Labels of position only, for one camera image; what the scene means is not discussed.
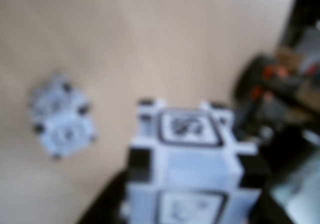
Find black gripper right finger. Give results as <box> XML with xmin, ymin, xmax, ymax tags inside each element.
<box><xmin>249</xmin><ymin>190</ymin><xmax>286</xmax><ymax>224</ymax></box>

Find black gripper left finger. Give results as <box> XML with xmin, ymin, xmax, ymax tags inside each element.
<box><xmin>77</xmin><ymin>168</ymin><xmax>131</xmax><ymax>224</ymax></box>

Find white cube zigzag glyph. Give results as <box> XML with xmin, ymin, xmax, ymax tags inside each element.
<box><xmin>27</xmin><ymin>71</ymin><xmax>99</xmax><ymax>161</ymax></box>

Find white cube crossed-loop glyph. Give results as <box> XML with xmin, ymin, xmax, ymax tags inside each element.
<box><xmin>126</xmin><ymin>98</ymin><xmax>272</xmax><ymax>224</ymax></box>

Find black device with orange parts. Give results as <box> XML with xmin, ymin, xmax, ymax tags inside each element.
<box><xmin>234</xmin><ymin>51</ymin><xmax>320</xmax><ymax>140</ymax></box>

